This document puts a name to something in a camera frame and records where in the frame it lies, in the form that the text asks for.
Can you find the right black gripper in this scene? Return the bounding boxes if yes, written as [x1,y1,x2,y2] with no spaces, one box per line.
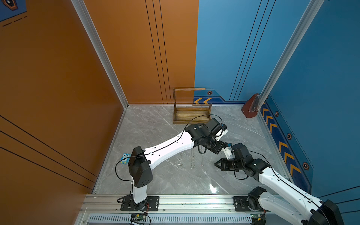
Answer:
[212,157,244,171]

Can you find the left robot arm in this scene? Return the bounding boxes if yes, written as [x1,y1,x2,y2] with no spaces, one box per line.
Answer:
[118,118,227,211]

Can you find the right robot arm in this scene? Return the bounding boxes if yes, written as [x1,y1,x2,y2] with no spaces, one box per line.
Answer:
[212,142,344,225]

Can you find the wooden jewelry display stand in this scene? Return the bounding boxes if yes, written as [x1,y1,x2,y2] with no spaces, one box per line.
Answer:
[173,88,212,124]

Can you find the red corner block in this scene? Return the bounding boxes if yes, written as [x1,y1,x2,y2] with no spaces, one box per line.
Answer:
[241,94,261,118]

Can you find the right green circuit board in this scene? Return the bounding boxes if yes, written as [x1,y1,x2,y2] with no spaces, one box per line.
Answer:
[251,214,263,220]

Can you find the green circuit board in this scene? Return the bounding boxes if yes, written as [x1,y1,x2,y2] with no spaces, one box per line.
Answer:
[130,214,147,221]
[251,214,263,220]

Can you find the small blue owl toy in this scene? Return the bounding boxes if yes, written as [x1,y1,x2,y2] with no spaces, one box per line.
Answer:
[120,153,131,164]

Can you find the left green circuit board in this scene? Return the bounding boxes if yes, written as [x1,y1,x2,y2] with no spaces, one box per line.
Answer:
[130,214,147,221]

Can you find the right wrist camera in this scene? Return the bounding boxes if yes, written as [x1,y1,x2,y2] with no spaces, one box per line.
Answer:
[222,143,235,160]

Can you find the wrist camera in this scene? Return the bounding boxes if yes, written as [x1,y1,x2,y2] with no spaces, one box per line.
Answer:
[222,143,235,160]
[215,124,227,141]

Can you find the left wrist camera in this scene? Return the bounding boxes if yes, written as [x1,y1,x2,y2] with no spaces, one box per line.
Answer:
[215,124,227,141]

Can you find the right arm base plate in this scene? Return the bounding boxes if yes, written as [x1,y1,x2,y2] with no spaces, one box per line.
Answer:
[232,196,264,213]

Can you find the right aluminium corner post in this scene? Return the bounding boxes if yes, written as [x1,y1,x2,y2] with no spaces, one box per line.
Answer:
[256,0,324,111]

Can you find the aluminium corner post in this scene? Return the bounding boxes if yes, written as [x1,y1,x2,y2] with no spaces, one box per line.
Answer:
[256,0,324,111]
[71,0,129,110]

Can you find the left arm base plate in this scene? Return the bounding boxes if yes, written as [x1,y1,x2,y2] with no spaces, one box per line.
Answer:
[117,194,160,212]

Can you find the aluminium front rail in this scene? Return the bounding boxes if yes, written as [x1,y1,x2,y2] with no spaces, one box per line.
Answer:
[80,194,310,214]

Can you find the left aluminium corner post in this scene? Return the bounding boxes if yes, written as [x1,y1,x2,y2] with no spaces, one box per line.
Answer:
[71,0,129,110]

